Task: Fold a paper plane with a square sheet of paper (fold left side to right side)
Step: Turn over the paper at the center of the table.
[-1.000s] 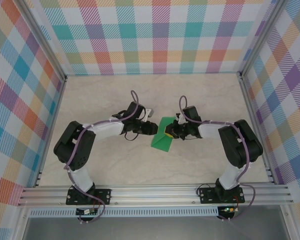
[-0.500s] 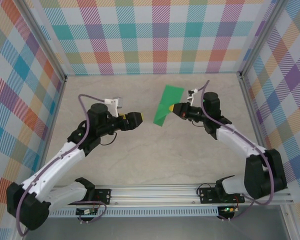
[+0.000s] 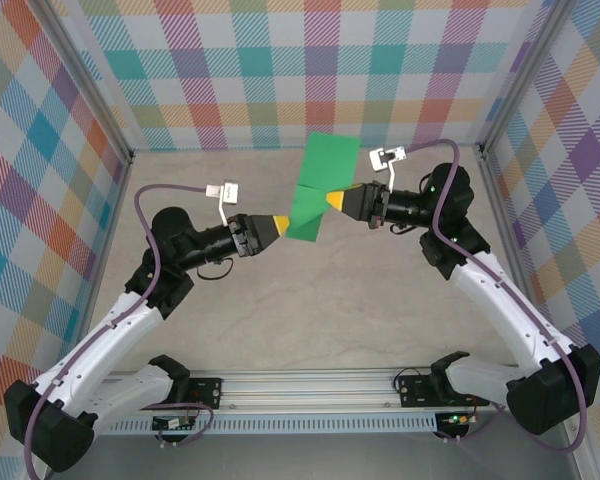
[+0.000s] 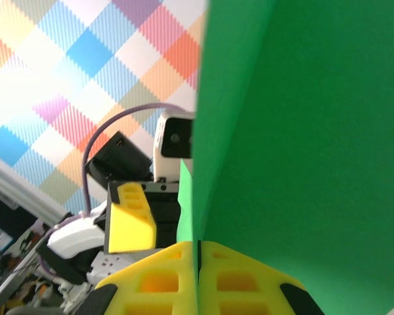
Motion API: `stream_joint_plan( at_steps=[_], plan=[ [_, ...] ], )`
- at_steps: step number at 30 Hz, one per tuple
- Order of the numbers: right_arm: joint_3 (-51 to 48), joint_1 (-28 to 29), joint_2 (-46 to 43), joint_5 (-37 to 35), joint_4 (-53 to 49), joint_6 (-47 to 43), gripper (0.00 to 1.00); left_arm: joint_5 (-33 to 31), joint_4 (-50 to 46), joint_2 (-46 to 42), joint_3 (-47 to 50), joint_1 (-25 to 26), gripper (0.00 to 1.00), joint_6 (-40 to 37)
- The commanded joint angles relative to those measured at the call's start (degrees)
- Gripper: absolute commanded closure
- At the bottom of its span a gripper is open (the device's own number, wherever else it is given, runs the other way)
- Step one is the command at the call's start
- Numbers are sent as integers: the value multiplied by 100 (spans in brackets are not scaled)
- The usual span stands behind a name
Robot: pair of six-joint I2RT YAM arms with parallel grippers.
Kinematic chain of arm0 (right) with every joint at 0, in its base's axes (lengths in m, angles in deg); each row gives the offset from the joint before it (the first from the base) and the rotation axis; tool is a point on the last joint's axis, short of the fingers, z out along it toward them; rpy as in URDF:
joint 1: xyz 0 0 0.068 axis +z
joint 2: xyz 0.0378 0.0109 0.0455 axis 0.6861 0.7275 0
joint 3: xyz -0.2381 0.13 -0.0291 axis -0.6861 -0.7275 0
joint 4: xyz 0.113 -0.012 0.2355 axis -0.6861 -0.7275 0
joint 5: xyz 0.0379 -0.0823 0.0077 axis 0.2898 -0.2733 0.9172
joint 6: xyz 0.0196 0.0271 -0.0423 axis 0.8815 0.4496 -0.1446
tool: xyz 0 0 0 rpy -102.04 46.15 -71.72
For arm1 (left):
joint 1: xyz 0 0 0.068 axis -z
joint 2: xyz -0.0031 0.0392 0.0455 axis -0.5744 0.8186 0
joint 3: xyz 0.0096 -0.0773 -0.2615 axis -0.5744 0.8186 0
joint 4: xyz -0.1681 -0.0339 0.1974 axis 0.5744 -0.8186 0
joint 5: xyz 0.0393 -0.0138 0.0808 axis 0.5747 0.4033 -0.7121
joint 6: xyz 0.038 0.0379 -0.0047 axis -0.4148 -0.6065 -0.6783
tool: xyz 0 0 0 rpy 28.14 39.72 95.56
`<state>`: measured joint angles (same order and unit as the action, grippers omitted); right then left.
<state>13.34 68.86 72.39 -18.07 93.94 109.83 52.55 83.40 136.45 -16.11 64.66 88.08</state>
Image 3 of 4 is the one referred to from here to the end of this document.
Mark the grey metal sheet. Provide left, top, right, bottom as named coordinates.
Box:
left=44, top=432, right=579, bottom=480

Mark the aluminium side rail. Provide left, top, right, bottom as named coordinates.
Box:
left=67, top=152, right=136, bottom=376
left=474, top=144, right=551, bottom=369

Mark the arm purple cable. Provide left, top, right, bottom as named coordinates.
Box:
left=404, top=138, right=594, bottom=454
left=23, top=182, right=216, bottom=480

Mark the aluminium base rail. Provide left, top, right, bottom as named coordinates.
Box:
left=34, top=368, right=589, bottom=414

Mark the aluminium corner post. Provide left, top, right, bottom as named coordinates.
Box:
left=29, top=0, right=136, bottom=166
left=472, top=0, right=581, bottom=161

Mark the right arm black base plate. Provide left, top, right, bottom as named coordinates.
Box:
left=398, top=372, right=461, bottom=409

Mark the green paper sheet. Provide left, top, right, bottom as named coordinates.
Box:
left=285, top=132, right=360, bottom=245

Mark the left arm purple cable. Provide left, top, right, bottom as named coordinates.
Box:
left=23, top=182, right=216, bottom=480

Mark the thin black base wire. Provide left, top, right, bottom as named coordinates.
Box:
left=392, top=368, right=434, bottom=397

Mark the slotted cable duct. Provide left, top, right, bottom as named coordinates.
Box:
left=92, top=413, right=439, bottom=435

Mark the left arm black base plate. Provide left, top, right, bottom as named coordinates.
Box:
left=179, top=377, right=224, bottom=411

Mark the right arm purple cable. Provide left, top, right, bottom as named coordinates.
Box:
left=404, top=138, right=594, bottom=454

